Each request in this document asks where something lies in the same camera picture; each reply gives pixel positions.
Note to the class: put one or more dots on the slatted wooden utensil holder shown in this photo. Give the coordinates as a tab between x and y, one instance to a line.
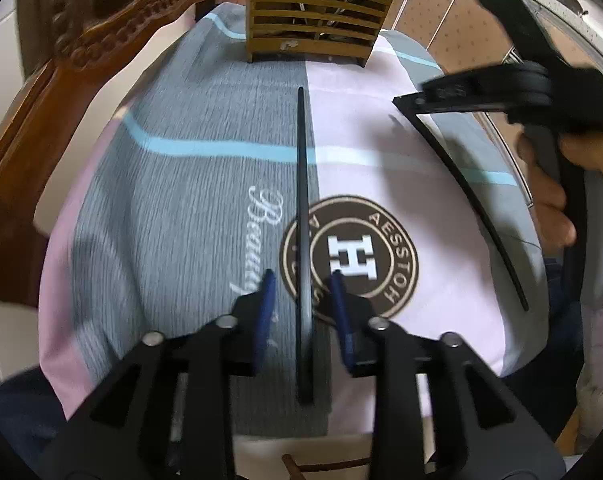
321	10

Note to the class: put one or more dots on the person's dark blue trousers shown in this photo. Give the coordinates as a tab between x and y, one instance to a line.
21	410

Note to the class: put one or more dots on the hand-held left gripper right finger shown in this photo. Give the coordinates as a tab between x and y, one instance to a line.
342	320

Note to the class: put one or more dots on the carved wooden furniture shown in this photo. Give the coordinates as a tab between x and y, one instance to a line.
81	20

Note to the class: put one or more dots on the person's right hand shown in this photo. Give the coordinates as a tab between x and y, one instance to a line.
549	210

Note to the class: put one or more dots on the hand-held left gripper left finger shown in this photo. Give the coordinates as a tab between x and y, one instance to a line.
262	320

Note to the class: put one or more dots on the black chopstick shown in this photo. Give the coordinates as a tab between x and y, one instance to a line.
304	210
461	179

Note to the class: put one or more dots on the brown wooden stool frame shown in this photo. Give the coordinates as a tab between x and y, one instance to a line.
291	466

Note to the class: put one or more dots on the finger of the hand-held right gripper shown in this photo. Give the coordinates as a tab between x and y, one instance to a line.
471	87

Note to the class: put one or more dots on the pink and grey printed towel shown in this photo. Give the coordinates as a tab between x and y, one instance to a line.
181	185

